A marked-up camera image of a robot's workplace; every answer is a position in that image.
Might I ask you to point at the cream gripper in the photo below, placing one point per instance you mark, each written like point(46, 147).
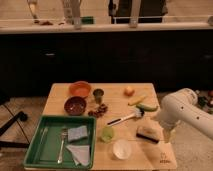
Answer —
point(168, 133)

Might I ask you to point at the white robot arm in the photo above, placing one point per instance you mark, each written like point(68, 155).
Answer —
point(181, 106)

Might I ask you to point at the dark purple bowl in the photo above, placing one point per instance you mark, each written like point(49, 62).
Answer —
point(75, 106)

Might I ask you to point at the orange bowl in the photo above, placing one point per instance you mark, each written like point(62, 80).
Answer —
point(80, 88)

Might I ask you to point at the green plastic cup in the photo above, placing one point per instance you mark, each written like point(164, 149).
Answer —
point(107, 134)

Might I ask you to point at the brown dried clump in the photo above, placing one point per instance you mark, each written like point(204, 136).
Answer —
point(99, 111)

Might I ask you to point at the small metal cup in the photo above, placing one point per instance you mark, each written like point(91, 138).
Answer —
point(98, 94)

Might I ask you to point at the grey folded cloth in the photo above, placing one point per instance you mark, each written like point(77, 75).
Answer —
point(80, 154)

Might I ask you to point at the silver fork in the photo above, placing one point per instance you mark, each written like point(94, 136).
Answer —
point(64, 134)

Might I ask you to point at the green plastic tray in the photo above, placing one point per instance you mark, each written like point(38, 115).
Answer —
point(47, 156)

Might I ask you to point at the silver knife in tray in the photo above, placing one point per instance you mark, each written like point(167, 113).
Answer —
point(43, 137)

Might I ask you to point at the black handled dish brush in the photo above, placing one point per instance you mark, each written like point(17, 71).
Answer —
point(137, 113)

